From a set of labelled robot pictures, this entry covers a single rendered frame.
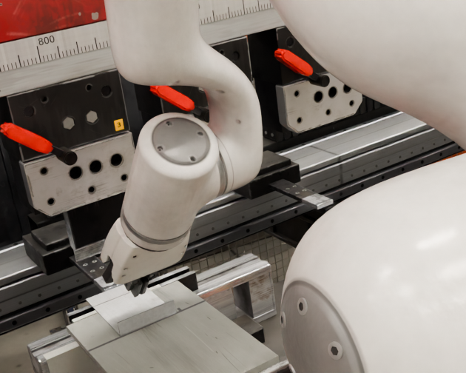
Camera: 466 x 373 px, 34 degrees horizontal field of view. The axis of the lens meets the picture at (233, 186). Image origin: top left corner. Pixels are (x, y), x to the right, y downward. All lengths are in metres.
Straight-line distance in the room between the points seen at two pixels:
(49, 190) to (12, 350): 2.12
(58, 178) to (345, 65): 0.65
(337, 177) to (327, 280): 1.33
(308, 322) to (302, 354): 0.02
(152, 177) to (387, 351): 0.52
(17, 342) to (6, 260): 1.75
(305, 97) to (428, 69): 0.78
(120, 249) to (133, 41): 0.29
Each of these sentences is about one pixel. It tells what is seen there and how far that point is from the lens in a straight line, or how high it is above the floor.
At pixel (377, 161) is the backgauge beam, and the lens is 1.69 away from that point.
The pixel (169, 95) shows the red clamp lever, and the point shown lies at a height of 1.30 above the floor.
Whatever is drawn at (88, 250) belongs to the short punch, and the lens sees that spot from 1.09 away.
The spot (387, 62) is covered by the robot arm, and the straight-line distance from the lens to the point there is 0.39.
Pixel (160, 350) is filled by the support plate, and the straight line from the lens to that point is 1.00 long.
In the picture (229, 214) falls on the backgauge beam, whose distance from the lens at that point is 1.48.
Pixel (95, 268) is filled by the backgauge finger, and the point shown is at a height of 1.00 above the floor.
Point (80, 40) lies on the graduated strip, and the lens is 0.98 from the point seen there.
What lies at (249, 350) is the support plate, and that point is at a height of 1.00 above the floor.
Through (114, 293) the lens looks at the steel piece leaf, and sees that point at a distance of 1.15.
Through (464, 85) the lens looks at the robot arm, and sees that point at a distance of 0.40.
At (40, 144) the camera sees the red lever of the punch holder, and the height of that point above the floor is 1.28.
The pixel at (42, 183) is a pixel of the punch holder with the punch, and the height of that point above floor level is 1.22.
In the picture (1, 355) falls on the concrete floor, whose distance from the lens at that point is 3.08.
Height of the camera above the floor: 1.54
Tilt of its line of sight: 22 degrees down
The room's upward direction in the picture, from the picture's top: 8 degrees counter-clockwise
